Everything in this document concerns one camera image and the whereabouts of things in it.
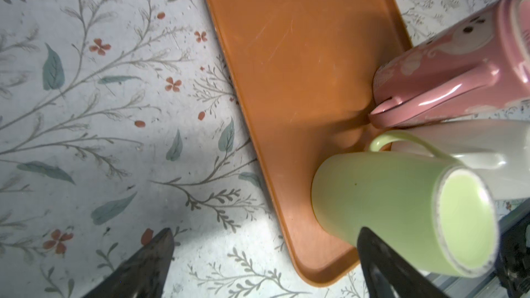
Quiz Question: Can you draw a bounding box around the light green mug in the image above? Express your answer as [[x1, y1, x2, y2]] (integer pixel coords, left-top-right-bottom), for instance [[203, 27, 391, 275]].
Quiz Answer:
[[311, 130, 500, 277]]

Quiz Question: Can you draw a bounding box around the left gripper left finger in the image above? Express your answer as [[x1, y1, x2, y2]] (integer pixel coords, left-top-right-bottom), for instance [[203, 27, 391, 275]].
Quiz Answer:
[[86, 228, 175, 298]]

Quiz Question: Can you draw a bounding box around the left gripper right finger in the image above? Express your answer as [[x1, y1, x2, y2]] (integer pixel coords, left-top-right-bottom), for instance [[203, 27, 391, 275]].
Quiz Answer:
[[357, 227, 447, 298]]

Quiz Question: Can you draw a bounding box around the white cream mug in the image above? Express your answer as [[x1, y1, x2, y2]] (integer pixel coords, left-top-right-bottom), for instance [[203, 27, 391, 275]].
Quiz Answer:
[[408, 119, 529, 200]]

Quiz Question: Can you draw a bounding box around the pink ghost mug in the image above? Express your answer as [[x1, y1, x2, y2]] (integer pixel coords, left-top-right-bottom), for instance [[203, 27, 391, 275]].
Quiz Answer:
[[369, 0, 529, 128]]

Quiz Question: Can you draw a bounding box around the orange plastic tray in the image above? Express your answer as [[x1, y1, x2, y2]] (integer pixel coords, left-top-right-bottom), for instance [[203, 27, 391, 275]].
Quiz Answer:
[[206, 0, 411, 287]]

